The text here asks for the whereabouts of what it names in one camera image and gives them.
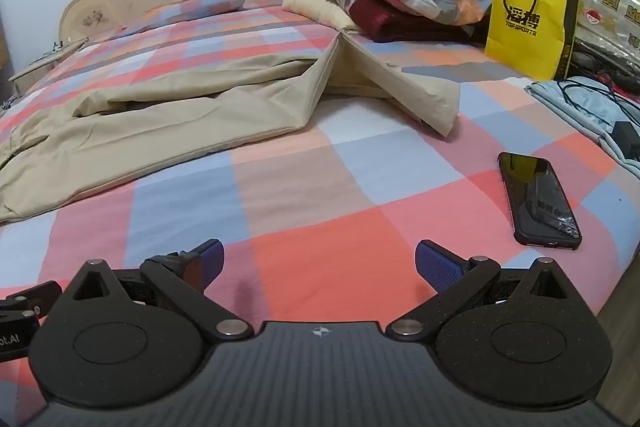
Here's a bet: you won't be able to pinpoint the checkered pillow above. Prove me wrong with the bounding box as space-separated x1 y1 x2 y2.
120 0 249 36

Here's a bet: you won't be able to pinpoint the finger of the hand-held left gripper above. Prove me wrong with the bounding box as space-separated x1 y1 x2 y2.
0 280 64 322

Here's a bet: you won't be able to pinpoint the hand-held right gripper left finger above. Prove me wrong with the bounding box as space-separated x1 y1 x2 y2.
62 238 253 342

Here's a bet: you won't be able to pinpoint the beige pants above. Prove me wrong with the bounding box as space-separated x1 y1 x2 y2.
0 29 462 224

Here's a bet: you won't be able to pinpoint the beige nightstand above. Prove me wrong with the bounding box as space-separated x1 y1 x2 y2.
10 38 89 96

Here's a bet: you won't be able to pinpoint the yellow paper shopping bag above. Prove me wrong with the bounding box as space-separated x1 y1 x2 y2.
484 0 581 82

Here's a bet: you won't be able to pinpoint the black power adapter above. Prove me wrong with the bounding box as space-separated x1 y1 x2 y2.
612 121 640 158

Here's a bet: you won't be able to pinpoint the black smartphone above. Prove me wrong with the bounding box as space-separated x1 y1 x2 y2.
497 151 584 251

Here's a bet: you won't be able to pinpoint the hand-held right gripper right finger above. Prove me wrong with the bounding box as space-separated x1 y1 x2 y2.
387 239 581 339

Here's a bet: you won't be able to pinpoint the folded cream cloth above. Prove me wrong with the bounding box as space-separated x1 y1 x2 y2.
282 0 372 32

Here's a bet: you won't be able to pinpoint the checkered bed sheet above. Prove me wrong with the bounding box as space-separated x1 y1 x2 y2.
0 0 640 348

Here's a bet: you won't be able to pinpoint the black cable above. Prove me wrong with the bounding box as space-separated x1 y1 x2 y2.
555 77 640 128

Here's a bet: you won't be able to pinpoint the light blue folded cloth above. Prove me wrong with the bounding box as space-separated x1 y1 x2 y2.
525 76 640 164

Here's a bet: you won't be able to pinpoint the folded maroon blanket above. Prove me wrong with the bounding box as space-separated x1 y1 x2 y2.
290 0 493 44

